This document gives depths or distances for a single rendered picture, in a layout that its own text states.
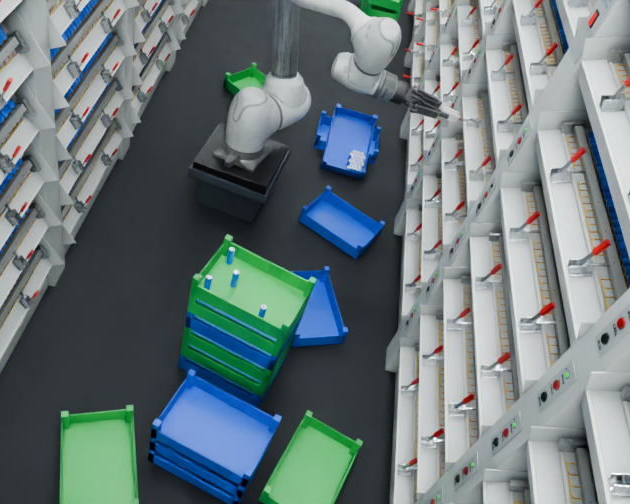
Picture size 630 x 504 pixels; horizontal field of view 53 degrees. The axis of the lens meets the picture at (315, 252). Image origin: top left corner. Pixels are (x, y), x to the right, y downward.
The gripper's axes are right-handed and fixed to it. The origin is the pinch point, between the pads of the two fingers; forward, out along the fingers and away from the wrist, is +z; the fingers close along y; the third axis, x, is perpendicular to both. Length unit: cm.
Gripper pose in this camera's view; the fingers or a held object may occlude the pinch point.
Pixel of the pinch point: (448, 114)
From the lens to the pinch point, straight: 218.6
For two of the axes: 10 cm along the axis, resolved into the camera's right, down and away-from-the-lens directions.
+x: 3.7, -6.0, -7.1
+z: 9.2, 3.4, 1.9
